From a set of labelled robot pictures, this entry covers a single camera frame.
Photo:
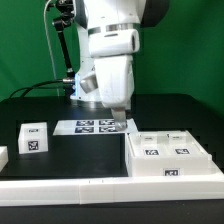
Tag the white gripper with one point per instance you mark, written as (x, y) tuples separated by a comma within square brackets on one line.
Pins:
[(112, 53)]

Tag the white tagged cube block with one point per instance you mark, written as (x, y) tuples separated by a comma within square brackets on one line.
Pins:
[(33, 138)]

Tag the white flat tagged top panel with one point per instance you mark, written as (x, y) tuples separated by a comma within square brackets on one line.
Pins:
[(85, 127)]

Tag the white boundary rail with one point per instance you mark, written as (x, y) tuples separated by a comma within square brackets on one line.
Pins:
[(213, 168), (110, 190)]

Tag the white cabinet box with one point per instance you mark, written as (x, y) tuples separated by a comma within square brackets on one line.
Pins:
[(166, 163)]

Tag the white front boundary rail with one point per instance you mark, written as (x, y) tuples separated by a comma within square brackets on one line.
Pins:
[(110, 190)]

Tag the white right boundary rail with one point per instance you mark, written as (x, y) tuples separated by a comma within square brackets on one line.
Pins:
[(213, 168)]

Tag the white left rail stub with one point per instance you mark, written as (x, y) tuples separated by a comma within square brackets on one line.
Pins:
[(3, 157)]

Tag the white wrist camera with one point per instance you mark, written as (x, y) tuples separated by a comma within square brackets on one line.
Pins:
[(88, 82)]

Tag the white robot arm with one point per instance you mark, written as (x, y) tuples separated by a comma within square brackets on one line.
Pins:
[(99, 16)]

